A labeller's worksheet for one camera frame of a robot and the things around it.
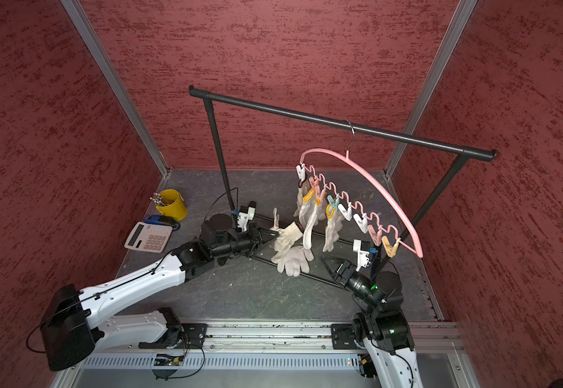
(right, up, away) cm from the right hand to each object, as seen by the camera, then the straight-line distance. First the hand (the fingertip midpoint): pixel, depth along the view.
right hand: (317, 265), depth 68 cm
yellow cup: (-54, +15, +27) cm, 62 cm away
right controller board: (+15, -31, +2) cm, 34 cm away
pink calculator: (-65, +3, +26) cm, 70 cm away
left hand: (-11, +7, +1) cm, 13 cm away
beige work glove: (-3, +23, +8) cm, 24 cm away
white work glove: (-2, +16, -2) cm, 16 cm away
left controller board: (-45, -30, +3) cm, 54 cm away
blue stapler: (-61, +10, +29) cm, 68 cm away
